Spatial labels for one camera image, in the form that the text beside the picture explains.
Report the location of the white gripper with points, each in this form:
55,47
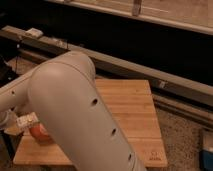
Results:
7,119

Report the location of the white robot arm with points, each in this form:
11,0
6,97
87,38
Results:
63,94

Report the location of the orange ceramic bowl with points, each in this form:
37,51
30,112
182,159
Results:
40,134

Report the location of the blue box on floor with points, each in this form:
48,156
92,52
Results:
206,153

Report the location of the wooden shelf at top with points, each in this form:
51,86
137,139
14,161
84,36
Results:
193,15

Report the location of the long grey floor rail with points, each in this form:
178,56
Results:
192,90

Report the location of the small white box on rail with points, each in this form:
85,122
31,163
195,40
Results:
34,33

